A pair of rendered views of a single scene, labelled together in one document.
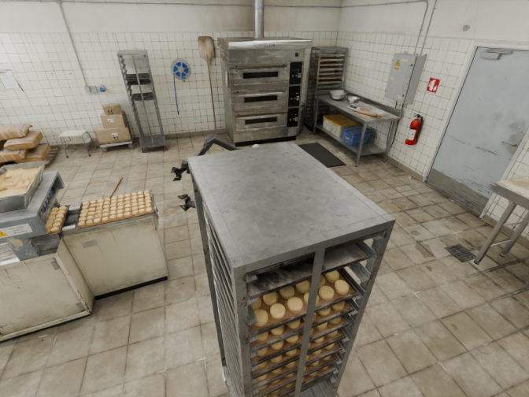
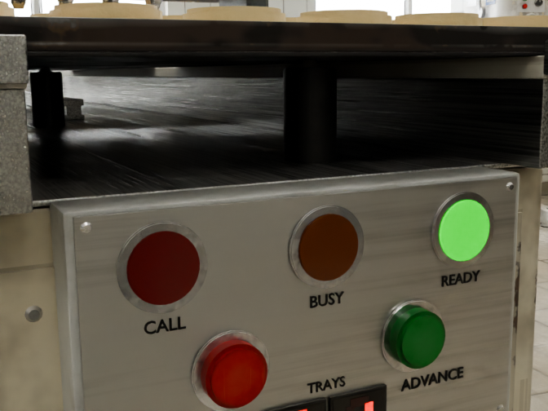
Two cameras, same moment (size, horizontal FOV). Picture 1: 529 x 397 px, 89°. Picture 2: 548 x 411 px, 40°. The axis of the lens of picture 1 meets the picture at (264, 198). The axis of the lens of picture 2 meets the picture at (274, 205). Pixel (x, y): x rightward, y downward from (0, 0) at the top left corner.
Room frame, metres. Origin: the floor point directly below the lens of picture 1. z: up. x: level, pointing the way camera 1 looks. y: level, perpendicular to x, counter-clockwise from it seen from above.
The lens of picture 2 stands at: (2.02, 0.67, 0.89)
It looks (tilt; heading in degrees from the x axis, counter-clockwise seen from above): 10 degrees down; 87
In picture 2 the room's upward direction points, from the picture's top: 1 degrees counter-clockwise
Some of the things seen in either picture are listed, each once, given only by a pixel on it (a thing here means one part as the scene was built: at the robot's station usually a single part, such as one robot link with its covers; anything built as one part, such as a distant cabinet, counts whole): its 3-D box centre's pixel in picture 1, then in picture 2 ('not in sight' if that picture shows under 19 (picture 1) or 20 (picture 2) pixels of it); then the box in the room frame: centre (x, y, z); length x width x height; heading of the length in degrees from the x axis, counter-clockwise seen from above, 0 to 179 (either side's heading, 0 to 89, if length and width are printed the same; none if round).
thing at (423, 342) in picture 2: not in sight; (413, 336); (2.11, 1.04, 0.76); 0.03 x 0.02 x 0.03; 23
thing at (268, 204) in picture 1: (269, 329); not in sight; (0.81, -0.03, 0.93); 0.64 x 0.51 x 1.78; 23
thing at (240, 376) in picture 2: not in sight; (232, 371); (2.02, 1.00, 0.76); 0.03 x 0.02 x 0.03; 23
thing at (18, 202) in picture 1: (17, 186); not in sight; (1.72, 1.84, 1.25); 0.56 x 0.29 x 0.14; 23
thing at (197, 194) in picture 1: (212, 292); not in sight; (1.01, 0.30, 0.97); 0.03 x 0.03 x 1.70; 23
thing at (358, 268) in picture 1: (315, 221); not in sight; (0.89, -0.21, 1.59); 0.64 x 0.03 x 0.03; 23
